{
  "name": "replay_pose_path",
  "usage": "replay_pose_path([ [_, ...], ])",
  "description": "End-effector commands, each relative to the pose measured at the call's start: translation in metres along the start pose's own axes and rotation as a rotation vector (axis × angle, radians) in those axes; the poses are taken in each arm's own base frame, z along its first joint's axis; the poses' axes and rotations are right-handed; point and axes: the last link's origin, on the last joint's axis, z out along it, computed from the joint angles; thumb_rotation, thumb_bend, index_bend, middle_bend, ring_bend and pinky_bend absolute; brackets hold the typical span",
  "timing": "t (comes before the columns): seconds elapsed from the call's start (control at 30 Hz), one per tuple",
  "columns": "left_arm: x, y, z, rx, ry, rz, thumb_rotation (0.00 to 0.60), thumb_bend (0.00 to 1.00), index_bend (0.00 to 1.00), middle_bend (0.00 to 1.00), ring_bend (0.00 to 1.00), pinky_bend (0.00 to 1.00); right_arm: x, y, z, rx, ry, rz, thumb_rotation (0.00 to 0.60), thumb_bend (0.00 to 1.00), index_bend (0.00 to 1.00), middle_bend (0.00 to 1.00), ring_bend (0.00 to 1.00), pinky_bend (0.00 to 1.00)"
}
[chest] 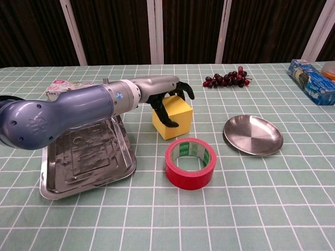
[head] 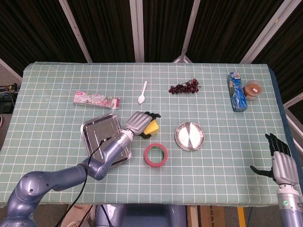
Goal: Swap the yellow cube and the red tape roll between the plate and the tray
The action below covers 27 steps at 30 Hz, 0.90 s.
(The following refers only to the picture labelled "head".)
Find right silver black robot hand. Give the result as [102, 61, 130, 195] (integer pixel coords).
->
[250, 133, 299, 187]

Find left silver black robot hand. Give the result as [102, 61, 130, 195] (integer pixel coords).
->
[125, 111, 161, 139]

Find yellow cube block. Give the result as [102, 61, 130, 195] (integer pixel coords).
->
[144, 119, 160, 136]

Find red tape roll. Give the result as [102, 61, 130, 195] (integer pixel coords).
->
[144, 143, 169, 168]

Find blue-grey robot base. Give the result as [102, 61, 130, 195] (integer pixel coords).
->
[94, 203, 187, 227]

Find white plastic spoon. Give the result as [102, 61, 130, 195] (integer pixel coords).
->
[138, 80, 148, 105]

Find rectangular steel tray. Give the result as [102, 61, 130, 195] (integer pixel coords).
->
[80, 113, 132, 169]

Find pink floral carton box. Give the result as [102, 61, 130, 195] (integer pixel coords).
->
[72, 90, 121, 110]

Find round steel plate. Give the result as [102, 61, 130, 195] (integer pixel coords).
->
[175, 121, 205, 151]

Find dark red grape bunch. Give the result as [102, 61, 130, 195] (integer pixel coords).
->
[168, 78, 202, 95]

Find green grid tablecloth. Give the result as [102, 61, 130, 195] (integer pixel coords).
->
[0, 61, 293, 209]

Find dark blue table padding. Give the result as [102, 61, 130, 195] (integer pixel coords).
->
[268, 67, 296, 152]

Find brown jar with clear lid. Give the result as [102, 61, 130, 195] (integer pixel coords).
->
[243, 80, 263, 101]

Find blue printed carton box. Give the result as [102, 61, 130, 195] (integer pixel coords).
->
[227, 72, 249, 113]

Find brown cardboard box with print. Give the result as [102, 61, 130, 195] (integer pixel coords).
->
[197, 205, 240, 227]

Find black pleated curtain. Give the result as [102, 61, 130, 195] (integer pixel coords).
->
[0, 0, 303, 107]

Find wooden plank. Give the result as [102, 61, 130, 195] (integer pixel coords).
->
[187, 205, 199, 227]

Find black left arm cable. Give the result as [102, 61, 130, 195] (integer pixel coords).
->
[51, 136, 119, 227]

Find aluminium frame post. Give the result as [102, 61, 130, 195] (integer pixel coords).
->
[129, 0, 145, 63]
[58, 0, 93, 63]
[240, 0, 292, 64]

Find aluminium post with foot bracket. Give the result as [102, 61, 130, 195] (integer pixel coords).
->
[172, 0, 202, 63]

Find black device with cables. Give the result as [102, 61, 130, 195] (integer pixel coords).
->
[0, 82, 19, 114]

